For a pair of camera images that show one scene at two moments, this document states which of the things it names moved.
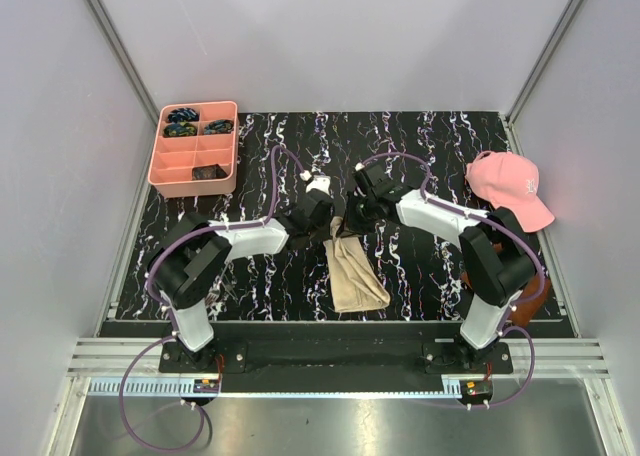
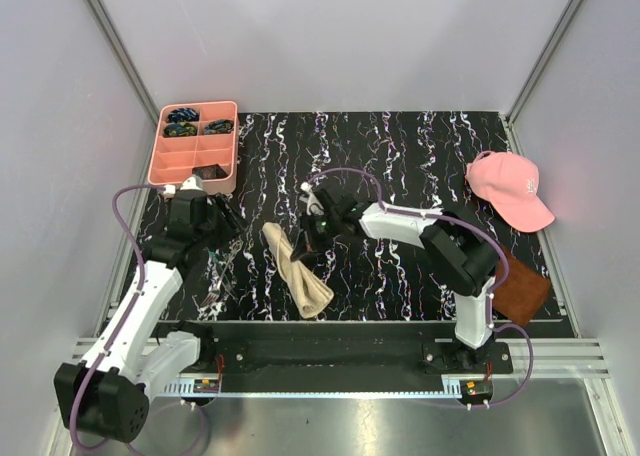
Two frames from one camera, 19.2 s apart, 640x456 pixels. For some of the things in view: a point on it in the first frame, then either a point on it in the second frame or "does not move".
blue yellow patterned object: x=180 y=129 does not move
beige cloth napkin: x=356 y=284 -> x=310 y=292
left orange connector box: x=206 y=385 does not move
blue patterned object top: x=183 y=114 does not move
